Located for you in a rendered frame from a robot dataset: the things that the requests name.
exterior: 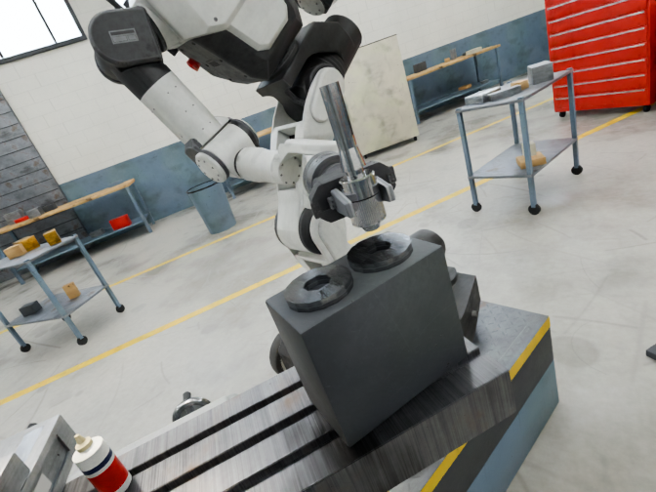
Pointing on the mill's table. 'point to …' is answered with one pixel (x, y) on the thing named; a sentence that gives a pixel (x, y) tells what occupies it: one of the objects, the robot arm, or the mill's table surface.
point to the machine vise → (44, 454)
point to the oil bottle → (101, 465)
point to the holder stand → (371, 330)
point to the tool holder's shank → (343, 130)
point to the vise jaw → (13, 472)
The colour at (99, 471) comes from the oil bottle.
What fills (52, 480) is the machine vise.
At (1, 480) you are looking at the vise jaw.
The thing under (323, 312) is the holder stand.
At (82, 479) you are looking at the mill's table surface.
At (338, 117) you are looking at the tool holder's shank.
